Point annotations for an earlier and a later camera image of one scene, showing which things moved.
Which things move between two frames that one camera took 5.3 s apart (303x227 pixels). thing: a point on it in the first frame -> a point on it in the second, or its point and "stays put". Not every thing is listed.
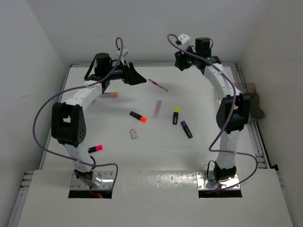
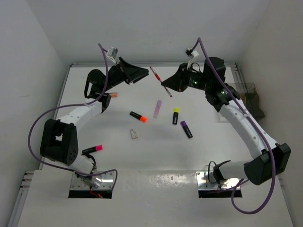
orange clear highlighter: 109,95 stays put
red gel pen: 158,84 -> 158,78
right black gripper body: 186,60 -> 186,73
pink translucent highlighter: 156,110 stays put
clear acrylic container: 254,111 stays put
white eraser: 134,133 stays put
